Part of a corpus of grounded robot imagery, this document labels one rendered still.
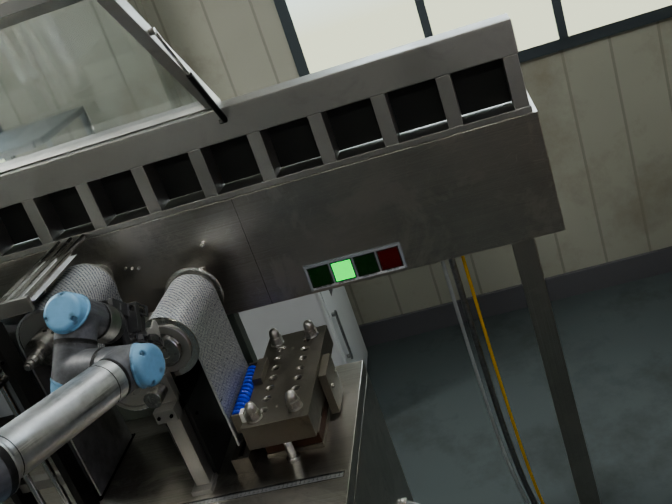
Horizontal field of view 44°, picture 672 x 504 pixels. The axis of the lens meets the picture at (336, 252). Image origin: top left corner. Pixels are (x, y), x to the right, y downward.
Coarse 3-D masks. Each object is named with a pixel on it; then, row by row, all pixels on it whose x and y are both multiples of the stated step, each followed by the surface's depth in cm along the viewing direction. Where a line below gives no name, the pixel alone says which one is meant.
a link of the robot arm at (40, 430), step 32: (96, 352) 142; (128, 352) 138; (160, 352) 141; (64, 384) 129; (96, 384) 130; (128, 384) 135; (32, 416) 119; (64, 416) 122; (96, 416) 129; (0, 448) 111; (32, 448) 116; (0, 480) 110
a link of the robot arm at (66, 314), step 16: (48, 304) 145; (64, 304) 144; (80, 304) 145; (96, 304) 150; (48, 320) 144; (64, 320) 144; (80, 320) 144; (96, 320) 149; (64, 336) 145; (80, 336) 145; (96, 336) 148
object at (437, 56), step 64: (384, 64) 184; (448, 64) 183; (512, 64) 182; (192, 128) 195; (256, 128) 193; (320, 128) 192; (384, 128) 191; (448, 128) 189; (0, 192) 206; (64, 192) 212; (128, 192) 211; (192, 192) 209; (0, 256) 214
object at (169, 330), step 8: (160, 328) 178; (168, 328) 178; (176, 328) 179; (176, 336) 179; (184, 336) 179; (184, 344) 179; (184, 352) 180; (184, 360) 181; (168, 368) 182; (176, 368) 182
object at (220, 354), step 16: (208, 320) 192; (224, 320) 202; (208, 336) 189; (224, 336) 199; (208, 352) 187; (224, 352) 196; (240, 352) 207; (208, 368) 185; (224, 368) 194; (240, 368) 204; (224, 384) 191; (224, 400) 189
